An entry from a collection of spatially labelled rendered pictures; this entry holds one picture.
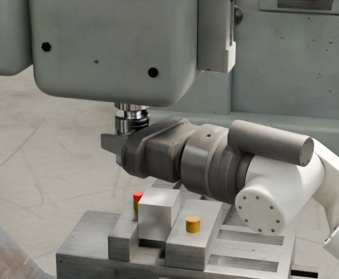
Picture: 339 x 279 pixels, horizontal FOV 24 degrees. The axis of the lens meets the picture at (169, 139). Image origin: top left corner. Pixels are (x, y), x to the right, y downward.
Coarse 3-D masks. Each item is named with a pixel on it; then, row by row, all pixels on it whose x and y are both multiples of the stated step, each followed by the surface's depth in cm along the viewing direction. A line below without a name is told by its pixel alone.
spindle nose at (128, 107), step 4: (116, 104) 103; (120, 104) 103; (124, 104) 102; (128, 104) 102; (120, 108) 103; (124, 108) 103; (128, 108) 102; (132, 108) 102; (136, 108) 103; (140, 108) 103; (144, 108) 103
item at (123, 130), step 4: (116, 124) 105; (148, 124) 105; (116, 128) 105; (120, 128) 104; (124, 128) 104; (128, 128) 104; (132, 128) 103; (136, 128) 104; (140, 128) 104; (116, 132) 105; (120, 132) 104; (124, 132) 104; (128, 132) 104; (132, 132) 104; (116, 156) 107; (116, 160) 107; (120, 160) 106; (120, 164) 106
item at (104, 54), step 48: (48, 0) 92; (96, 0) 90; (144, 0) 89; (192, 0) 93; (48, 48) 94; (96, 48) 92; (144, 48) 91; (192, 48) 95; (96, 96) 95; (144, 96) 93
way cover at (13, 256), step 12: (0, 228) 138; (0, 240) 136; (12, 240) 138; (0, 252) 134; (12, 252) 136; (24, 252) 138; (0, 264) 133; (12, 264) 135; (24, 264) 137; (36, 264) 139; (0, 276) 131; (12, 276) 133; (24, 276) 135; (36, 276) 137; (48, 276) 138
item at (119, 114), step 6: (120, 114) 105; (144, 114) 105; (150, 114) 105; (120, 120) 104; (126, 120) 103; (132, 120) 103; (138, 120) 103; (144, 120) 104; (150, 120) 105; (132, 126) 103
